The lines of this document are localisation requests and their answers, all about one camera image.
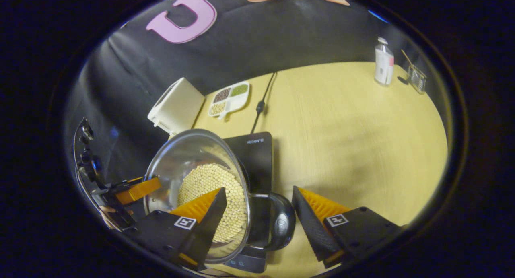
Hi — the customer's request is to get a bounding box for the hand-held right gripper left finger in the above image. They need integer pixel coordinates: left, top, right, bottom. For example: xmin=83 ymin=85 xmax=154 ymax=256
xmin=127 ymin=187 xmax=228 ymax=270

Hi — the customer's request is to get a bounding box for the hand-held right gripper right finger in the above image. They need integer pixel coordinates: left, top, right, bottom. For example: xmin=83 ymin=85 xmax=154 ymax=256
xmin=292 ymin=185 xmax=403 ymax=269

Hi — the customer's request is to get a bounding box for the stainless steel pot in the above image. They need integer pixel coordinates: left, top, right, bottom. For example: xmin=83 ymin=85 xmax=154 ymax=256
xmin=144 ymin=128 xmax=296 ymax=264

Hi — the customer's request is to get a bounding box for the black induction cooktop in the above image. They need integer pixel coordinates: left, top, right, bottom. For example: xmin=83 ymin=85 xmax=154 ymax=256
xmin=222 ymin=132 xmax=273 ymax=274

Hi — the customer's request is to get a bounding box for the heap of yellow soybeans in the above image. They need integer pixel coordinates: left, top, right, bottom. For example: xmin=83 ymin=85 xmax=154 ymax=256
xmin=178 ymin=163 xmax=247 ymax=243

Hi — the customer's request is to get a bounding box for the white toaster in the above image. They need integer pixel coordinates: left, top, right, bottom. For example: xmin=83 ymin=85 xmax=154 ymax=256
xmin=147 ymin=77 xmax=206 ymax=136

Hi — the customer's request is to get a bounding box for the white divided bean dish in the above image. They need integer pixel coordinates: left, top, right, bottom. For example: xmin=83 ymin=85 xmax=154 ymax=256
xmin=208 ymin=81 xmax=250 ymax=120

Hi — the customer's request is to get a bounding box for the clear bottle with label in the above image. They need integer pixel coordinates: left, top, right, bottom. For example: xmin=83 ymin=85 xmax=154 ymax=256
xmin=374 ymin=37 xmax=395 ymax=86

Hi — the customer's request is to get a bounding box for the small clear holder cup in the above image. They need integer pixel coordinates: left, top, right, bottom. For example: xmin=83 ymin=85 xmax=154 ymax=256
xmin=407 ymin=65 xmax=427 ymax=95

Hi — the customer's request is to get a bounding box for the black backdrop cloth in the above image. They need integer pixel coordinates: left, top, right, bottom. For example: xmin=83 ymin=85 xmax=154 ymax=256
xmin=64 ymin=0 xmax=443 ymax=182

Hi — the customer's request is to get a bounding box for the black power cable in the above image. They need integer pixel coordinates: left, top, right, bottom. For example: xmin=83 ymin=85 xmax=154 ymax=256
xmin=250 ymin=72 xmax=278 ymax=134

